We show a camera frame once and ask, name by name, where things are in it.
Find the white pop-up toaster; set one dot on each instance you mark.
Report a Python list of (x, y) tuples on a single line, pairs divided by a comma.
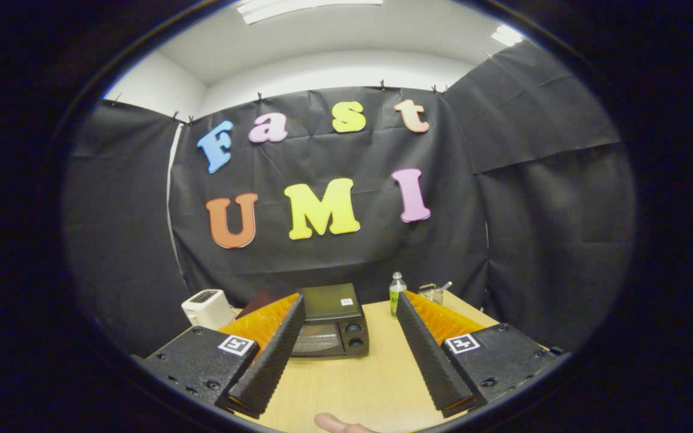
[(207, 308)]

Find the small ceiling light panel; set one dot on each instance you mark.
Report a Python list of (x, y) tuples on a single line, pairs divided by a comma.
[(506, 35)]

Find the green tea bottle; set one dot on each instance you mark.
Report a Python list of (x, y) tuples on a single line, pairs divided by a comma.
[(397, 296)]

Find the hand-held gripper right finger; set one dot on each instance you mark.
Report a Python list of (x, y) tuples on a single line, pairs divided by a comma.
[(434, 358)]

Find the long ceiling light panel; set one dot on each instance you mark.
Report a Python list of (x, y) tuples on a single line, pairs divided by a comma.
[(304, 7)]

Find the black toaster oven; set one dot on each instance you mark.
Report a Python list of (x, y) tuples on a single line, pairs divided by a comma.
[(334, 307)]

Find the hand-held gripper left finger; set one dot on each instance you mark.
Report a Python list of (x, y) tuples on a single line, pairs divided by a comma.
[(271, 358)]

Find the metal utensil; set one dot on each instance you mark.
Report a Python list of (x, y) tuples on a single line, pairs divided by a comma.
[(445, 286)]

